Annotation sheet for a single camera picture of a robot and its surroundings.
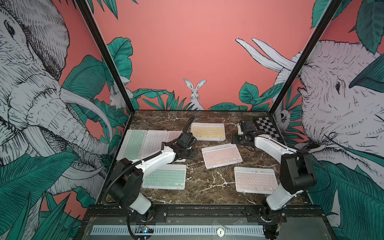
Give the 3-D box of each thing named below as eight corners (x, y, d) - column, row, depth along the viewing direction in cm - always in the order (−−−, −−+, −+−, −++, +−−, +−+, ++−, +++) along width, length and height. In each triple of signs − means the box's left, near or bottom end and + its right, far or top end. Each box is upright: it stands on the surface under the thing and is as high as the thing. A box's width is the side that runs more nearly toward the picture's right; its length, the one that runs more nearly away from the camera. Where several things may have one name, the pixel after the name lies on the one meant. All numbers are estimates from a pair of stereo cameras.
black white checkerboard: (264, 143, 105) (266, 139, 102) (253, 120, 118) (255, 117, 115) (278, 141, 106) (281, 138, 103) (266, 119, 119) (268, 116, 116)
